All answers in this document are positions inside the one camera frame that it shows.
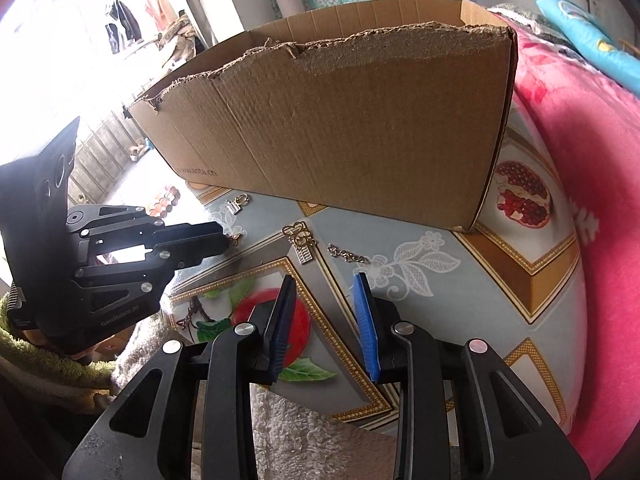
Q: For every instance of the brown cardboard box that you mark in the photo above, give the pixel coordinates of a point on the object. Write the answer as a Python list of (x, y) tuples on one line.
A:
[(350, 135)]

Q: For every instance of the white fleece garment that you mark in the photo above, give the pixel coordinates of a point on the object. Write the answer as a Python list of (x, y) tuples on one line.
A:
[(310, 440)]

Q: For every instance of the pink floral blanket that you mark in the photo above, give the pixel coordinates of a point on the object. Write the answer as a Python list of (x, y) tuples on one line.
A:
[(600, 210)]

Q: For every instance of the wooden chair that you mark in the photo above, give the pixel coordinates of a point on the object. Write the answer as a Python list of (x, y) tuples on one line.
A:
[(630, 47)]

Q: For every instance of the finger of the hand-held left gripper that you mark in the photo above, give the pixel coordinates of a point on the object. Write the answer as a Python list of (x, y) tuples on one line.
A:
[(195, 255), (190, 232)]

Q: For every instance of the white paper roll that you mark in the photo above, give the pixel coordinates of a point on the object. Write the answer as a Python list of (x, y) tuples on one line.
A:
[(290, 2)]

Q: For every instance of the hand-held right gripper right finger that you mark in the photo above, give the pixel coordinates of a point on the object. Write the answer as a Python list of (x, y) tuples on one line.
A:
[(367, 325)]

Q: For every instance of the small gold charm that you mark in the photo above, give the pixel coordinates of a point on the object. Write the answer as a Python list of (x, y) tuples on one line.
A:
[(232, 207)]

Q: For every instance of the dark hanging jacket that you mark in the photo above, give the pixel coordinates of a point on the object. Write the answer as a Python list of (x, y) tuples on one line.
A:
[(122, 25)]

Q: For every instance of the grey patterned blanket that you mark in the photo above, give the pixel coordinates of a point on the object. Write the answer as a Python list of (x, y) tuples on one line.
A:
[(540, 22)]

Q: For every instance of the blue cartoon pillow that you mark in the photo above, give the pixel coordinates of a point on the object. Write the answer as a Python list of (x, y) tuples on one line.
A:
[(590, 30)]

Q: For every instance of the brown patterned cloth pile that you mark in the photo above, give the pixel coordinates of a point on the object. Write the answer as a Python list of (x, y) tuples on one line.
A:
[(187, 40)]

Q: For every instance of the gold abacus charm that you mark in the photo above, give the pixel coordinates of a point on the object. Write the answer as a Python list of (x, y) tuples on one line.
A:
[(304, 252)]

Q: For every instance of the pink hanging garment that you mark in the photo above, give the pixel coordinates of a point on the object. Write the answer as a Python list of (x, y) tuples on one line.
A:
[(159, 7)]

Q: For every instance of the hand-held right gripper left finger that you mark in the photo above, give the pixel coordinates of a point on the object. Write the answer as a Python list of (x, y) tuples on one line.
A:
[(280, 330)]

